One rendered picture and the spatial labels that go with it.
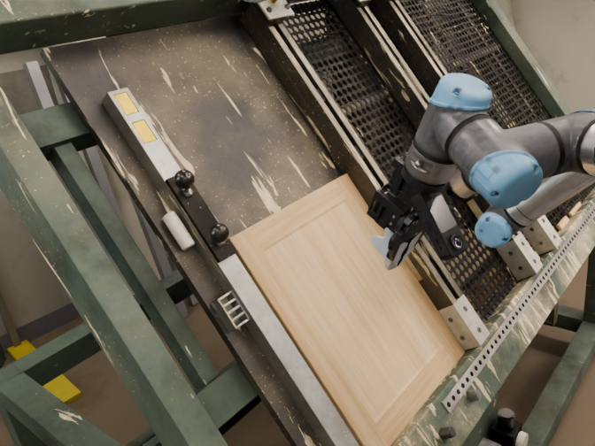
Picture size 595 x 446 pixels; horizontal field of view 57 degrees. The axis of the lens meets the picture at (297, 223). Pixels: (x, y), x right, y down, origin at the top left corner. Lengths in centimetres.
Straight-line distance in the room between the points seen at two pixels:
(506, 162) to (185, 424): 67
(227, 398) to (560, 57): 646
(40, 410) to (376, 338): 103
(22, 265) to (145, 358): 281
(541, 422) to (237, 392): 151
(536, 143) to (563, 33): 642
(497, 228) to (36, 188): 89
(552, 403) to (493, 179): 187
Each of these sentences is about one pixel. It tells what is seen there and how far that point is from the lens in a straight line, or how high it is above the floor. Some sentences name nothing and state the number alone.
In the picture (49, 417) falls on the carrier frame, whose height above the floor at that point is 79.
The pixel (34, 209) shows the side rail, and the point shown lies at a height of 153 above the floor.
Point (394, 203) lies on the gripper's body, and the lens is 88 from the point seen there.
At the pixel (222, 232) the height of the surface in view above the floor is 143.
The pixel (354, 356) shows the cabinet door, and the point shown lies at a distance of 128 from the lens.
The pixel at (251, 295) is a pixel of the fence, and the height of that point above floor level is 126.
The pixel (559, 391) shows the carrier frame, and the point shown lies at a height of 18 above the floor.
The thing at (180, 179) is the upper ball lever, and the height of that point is 153.
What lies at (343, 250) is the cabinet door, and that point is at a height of 122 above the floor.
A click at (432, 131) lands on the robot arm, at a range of 79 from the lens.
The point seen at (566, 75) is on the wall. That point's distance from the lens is 721.
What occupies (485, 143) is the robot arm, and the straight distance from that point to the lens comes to 73.
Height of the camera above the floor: 182
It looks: 23 degrees down
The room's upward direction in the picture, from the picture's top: 8 degrees counter-clockwise
